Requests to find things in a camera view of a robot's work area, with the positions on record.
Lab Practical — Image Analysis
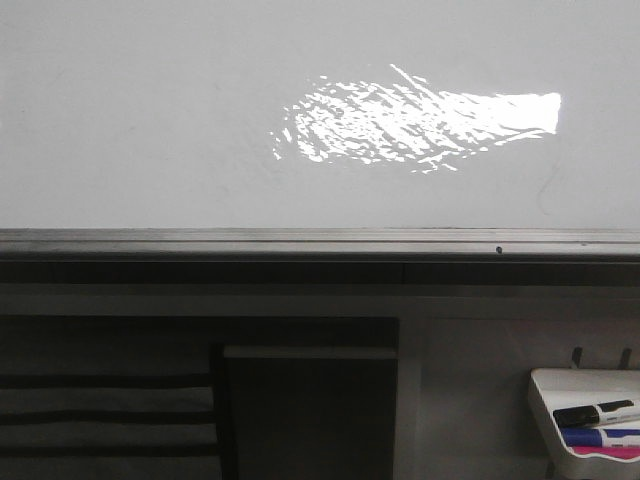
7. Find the blue capped whiteboard marker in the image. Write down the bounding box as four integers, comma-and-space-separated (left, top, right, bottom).
560, 428, 640, 448

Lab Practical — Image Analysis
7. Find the black capped whiteboard marker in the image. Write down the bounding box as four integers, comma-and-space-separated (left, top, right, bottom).
553, 399, 639, 428

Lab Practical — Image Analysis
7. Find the pink capped whiteboard marker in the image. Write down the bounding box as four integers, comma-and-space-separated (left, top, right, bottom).
570, 446, 640, 460

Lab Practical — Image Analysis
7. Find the white marker tray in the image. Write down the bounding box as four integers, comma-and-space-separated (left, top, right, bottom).
528, 369, 639, 480

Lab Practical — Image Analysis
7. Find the left black tray hook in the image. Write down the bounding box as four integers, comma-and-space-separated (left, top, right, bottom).
570, 346, 583, 369

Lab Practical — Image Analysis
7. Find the white whiteboard with aluminium frame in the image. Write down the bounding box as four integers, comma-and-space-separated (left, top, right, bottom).
1, 1, 639, 259

